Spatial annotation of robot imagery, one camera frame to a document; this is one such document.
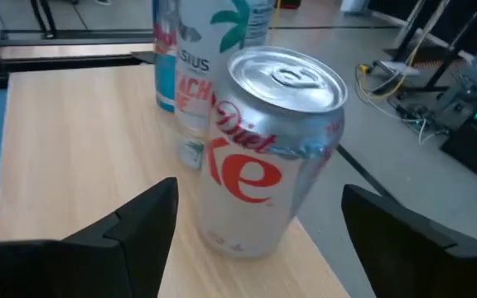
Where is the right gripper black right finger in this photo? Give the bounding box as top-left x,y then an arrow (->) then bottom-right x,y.
340,184 -> 459,298

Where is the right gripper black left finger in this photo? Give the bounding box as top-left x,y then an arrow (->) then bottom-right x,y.
61,176 -> 181,298

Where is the silver Diet Coke can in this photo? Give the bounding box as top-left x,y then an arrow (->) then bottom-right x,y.
199,45 -> 349,260

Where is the blue silver Red Bull can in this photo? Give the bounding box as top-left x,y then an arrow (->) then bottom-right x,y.
152,0 -> 181,113

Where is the white Celsius can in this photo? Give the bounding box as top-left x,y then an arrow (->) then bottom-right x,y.
171,0 -> 275,171

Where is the black computer with green light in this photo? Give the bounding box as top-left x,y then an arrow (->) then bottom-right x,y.
440,93 -> 477,190

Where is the wooden shelf with black frame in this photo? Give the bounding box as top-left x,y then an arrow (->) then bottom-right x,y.
0,51 -> 351,298

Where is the yellow floor cable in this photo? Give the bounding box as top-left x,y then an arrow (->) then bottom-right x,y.
356,24 -> 430,101

